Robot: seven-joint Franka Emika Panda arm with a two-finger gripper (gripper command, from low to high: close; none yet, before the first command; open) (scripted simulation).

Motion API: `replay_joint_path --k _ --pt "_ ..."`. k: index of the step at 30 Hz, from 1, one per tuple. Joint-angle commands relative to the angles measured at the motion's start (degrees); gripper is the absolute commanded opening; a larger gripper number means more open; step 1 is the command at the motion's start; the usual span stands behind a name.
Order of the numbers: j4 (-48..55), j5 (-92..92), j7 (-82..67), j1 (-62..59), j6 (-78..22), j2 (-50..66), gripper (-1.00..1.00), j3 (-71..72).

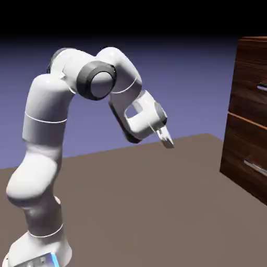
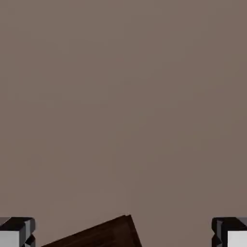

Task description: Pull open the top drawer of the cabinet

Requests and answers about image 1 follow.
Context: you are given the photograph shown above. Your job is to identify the dark wood drawer front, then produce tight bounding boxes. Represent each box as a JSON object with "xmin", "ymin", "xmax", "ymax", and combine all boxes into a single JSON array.
[
  {"xmin": 228, "ymin": 39, "xmax": 267, "ymax": 127},
  {"xmin": 219, "ymin": 113, "xmax": 267, "ymax": 206}
]

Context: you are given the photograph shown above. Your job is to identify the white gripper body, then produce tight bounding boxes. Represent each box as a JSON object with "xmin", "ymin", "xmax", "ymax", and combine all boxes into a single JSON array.
[{"xmin": 153, "ymin": 125, "xmax": 175, "ymax": 149}]

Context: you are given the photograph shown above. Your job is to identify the dark wood cabinet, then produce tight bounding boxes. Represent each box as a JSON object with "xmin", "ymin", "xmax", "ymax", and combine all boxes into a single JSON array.
[{"xmin": 219, "ymin": 36, "xmax": 267, "ymax": 206}]

